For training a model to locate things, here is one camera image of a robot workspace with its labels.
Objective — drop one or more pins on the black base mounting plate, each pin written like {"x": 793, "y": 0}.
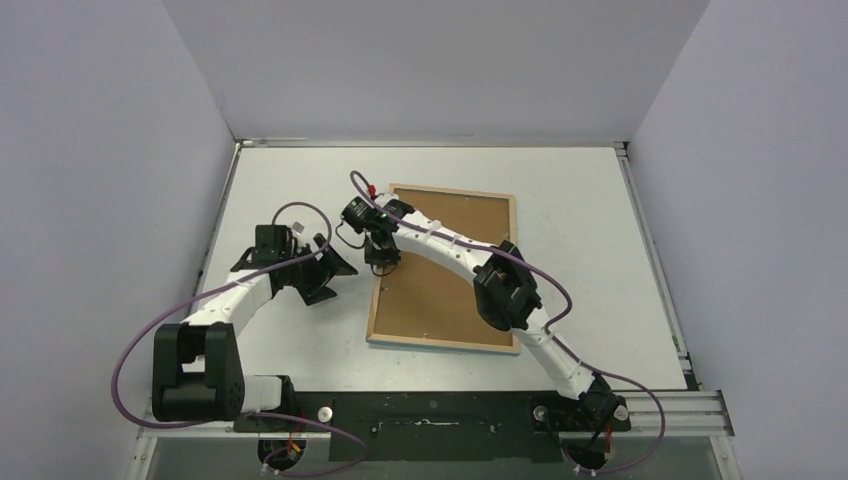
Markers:
{"x": 457, "y": 426}

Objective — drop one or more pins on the brown cardboard backing board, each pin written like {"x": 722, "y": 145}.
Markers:
{"x": 437, "y": 298}

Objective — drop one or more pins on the wooden picture frame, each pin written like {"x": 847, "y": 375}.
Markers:
{"x": 424, "y": 343}

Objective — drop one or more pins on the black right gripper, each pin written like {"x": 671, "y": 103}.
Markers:
{"x": 382, "y": 240}

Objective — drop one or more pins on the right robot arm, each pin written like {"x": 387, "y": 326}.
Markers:
{"x": 505, "y": 293}

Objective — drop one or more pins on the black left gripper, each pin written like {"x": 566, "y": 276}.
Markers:
{"x": 323, "y": 270}

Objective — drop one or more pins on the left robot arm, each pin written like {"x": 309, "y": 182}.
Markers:
{"x": 197, "y": 369}

